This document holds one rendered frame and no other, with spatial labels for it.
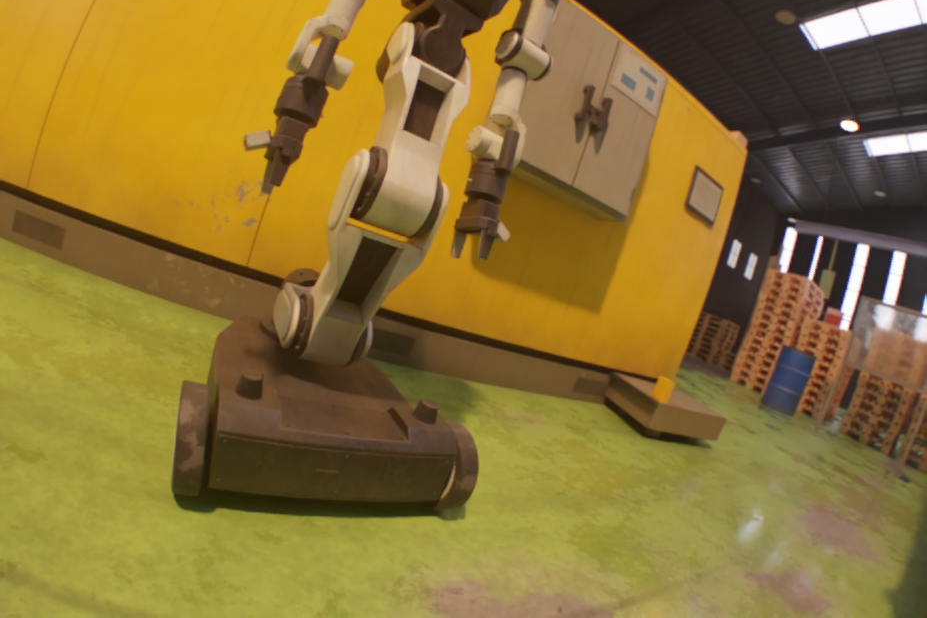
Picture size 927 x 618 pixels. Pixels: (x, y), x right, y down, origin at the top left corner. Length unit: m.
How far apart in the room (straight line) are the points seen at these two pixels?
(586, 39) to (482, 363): 1.48
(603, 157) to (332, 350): 1.36
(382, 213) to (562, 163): 1.09
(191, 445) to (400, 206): 0.53
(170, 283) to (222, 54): 0.86
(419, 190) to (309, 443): 0.47
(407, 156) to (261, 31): 1.08
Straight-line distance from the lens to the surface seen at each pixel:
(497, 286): 1.91
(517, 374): 2.12
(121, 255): 1.80
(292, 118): 0.81
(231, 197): 1.66
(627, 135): 1.98
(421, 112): 0.90
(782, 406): 6.60
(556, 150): 1.74
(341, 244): 0.78
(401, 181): 0.77
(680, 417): 2.31
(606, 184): 1.89
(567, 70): 1.82
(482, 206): 0.93
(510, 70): 1.09
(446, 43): 0.97
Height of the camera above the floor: 0.56
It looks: 3 degrees down
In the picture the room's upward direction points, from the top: 20 degrees clockwise
